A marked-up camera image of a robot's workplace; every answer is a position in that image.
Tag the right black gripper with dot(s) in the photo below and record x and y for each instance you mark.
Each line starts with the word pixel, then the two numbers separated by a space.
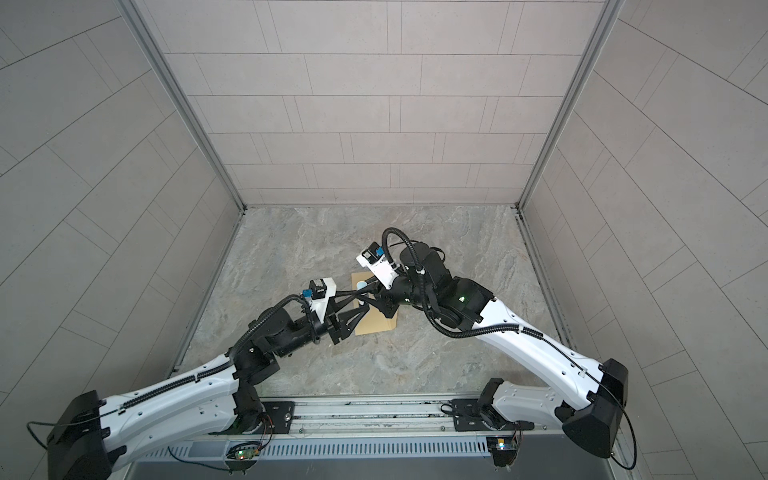
pixel 386 305

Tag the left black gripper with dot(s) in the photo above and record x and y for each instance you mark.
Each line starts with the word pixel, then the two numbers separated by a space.
pixel 334 327

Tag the tan kraft paper envelope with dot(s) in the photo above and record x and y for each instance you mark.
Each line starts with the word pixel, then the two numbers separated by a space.
pixel 374 321

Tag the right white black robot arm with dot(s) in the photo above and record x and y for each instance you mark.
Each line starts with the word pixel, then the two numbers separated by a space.
pixel 588 397

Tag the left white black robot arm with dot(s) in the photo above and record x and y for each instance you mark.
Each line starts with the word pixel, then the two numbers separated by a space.
pixel 96 436

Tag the left green circuit board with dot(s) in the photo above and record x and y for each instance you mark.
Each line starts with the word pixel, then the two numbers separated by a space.
pixel 244 452

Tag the right circuit board module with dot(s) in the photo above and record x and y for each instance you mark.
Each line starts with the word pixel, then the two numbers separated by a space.
pixel 503 450

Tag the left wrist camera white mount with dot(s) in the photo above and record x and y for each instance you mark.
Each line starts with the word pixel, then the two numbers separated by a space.
pixel 318 294

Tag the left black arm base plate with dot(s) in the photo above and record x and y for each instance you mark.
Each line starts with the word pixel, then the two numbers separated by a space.
pixel 277 418

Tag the aluminium mounting rail frame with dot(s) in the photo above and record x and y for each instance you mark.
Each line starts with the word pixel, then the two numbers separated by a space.
pixel 419 414

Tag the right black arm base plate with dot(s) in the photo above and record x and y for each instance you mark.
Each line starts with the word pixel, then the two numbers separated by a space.
pixel 469 415

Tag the white slotted cable duct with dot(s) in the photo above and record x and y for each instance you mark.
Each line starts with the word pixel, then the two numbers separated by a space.
pixel 331 448

